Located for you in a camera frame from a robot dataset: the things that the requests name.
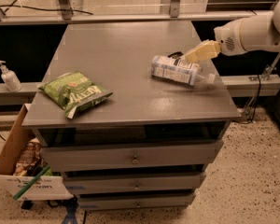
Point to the green stick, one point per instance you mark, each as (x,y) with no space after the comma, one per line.
(30,183)

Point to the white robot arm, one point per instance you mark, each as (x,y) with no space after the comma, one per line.
(258,32)

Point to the grey drawer cabinet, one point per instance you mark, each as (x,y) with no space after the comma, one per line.
(142,109)

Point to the clear plastic water bottle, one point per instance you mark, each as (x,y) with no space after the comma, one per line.
(178,70)

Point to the green chip bag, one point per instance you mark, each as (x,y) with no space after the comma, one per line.
(74,93)

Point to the white pump dispenser bottle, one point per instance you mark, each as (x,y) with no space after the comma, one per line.
(9,78)

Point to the bottom grey drawer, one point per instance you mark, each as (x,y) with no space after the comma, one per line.
(136,201)

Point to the middle grey drawer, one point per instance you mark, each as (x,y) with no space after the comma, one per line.
(133,183)

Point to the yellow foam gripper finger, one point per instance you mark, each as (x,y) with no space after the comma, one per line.
(206,50)

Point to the top grey drawer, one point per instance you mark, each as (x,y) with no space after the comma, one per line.
(133,155)

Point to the black rxbar chocolate wrapper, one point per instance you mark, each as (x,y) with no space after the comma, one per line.
(176,54)

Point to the blue clamp stand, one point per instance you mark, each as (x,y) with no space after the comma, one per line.
(71,208)

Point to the grey drawer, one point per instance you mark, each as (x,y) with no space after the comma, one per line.
(133,183)
(136,201)
(133,155)

